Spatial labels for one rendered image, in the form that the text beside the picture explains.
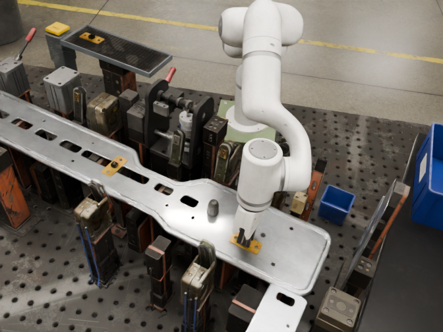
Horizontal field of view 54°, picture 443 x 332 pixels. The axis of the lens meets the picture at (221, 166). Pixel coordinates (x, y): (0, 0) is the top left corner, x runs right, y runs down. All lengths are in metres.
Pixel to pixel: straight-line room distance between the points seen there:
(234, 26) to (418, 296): 0.82
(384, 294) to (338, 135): 1.02
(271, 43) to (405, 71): 3.12
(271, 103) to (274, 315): 0.49
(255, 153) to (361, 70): 3.06
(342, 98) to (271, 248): 2.45
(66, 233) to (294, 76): 2.50
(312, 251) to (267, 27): 0.58
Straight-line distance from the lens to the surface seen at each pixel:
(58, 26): 1.75
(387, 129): 2.16
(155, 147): 1.46
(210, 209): 1.20
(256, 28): 1.03
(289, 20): 1.17
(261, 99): 0.96
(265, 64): 0.99
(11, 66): 1.75
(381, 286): 1.17
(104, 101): 1.48
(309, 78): 3.66
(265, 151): 0.91
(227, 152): 1.27
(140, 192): 1.28
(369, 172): 1.91
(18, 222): 1.64
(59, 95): 1.55
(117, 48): 1.58
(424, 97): 3.82
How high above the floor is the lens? 1.97
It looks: 46 degrees down
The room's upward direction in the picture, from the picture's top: 6 degrees clockwise
